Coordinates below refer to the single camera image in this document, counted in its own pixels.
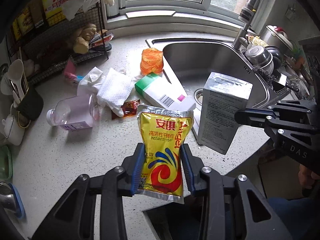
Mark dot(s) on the black scouring cloth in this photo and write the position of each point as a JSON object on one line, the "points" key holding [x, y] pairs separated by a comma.
{"points": [[269, 79]]}

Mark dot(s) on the orange plastic cup wrapper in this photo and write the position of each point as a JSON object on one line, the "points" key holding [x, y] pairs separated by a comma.
{"points": [[152, 61]]}

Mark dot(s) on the ginger root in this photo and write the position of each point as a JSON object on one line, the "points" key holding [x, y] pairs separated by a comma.
{"points": [[79, 40]]}

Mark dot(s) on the grey gooseneck faucet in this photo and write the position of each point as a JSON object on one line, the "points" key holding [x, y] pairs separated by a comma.
{"points": [[246, 15]]}

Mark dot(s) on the red sauce packet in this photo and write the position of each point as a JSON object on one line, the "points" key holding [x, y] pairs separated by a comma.
{"points": [[129, 109]]}

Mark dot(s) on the steel mixing bowl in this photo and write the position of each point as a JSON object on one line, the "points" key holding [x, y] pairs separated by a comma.
{"points": [[259, 56]]}

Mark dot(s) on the pink blue plastic wrapper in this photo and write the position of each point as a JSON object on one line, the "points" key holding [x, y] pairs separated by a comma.
{"points": [[69, 72]]}

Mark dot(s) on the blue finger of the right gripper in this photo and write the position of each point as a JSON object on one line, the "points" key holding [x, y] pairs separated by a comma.
{"points": [[287, 103], [292, 119]]}

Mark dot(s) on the white rice cooker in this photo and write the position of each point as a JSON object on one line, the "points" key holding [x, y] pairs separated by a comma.
{"points": [[276, 36]]}

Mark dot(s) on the white leaflet box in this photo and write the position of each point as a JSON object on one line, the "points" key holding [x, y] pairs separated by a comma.
{"points": [[222, 97]]}

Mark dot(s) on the white green medicine box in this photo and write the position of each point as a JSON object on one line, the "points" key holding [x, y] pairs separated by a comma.
{"points": [[159, 92]]}

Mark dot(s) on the kitchen cleaver knife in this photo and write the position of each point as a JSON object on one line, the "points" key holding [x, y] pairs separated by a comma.
{"points": [[279, 83]]}

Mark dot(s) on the stainless steel kitchen sink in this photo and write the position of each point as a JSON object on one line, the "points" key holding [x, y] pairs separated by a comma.
{"points": [[188, 63]]}

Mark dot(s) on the black wire rack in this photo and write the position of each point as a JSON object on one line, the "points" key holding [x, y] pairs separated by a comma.
{"points": [[50, 46]]}

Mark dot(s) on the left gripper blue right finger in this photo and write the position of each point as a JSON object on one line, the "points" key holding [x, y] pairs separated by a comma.
{"points": [[252, 217]]}

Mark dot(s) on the window frame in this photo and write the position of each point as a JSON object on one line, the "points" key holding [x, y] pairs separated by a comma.
{"points": [[130, 17]]}

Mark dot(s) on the white paper towel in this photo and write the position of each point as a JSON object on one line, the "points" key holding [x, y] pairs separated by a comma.
{"points": [[114, 91]]}

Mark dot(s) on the black utensil holder cup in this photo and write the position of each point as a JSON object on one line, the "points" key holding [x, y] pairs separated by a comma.
{"points": [[31, 105]]}

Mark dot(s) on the clear pink plastic bottle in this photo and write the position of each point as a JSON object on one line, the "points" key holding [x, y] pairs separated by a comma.
{"points": [[76, 113]]}

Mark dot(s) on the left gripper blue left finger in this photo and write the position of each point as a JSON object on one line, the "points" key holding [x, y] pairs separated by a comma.
{"points": [[72, 217]]}

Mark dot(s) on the yellow yeast packet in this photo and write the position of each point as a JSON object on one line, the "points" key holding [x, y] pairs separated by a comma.
{"points": [[163, 132]]}

